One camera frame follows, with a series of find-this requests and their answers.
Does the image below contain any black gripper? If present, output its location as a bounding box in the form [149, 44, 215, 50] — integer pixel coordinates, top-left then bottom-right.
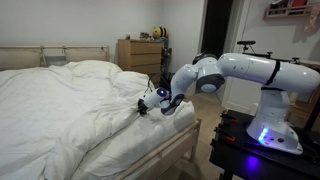
[137, 99, 148, 115]

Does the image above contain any white duvet blanket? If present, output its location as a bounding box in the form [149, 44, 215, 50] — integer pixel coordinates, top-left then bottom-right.
[0, 60, 149, 180]

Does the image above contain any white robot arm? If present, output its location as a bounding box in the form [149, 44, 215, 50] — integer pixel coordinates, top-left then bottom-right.
[137, 53, 320, 155]

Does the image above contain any wooden chest of drawers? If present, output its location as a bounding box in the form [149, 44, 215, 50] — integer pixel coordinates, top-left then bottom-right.
[118, 39, 162, 87]

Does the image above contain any yellow black bee plush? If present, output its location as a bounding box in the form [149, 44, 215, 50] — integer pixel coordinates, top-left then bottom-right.
[153, 26, 168, 39]

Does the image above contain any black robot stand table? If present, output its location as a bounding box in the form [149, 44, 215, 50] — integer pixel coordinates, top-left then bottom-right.
[209, 110, 320, 180]

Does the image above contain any white door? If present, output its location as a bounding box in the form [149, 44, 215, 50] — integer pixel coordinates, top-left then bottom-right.
[218, 0, 251, 104]

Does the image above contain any light wooden bed frame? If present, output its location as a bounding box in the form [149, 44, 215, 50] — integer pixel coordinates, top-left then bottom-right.
[0, 47, 200, 180]

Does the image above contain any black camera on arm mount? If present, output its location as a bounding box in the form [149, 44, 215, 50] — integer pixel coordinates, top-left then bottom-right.
[236, 40, 301, 64]

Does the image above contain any wooden wall shelf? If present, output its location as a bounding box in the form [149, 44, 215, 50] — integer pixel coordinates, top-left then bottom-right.
[263, 0, 318, 19]

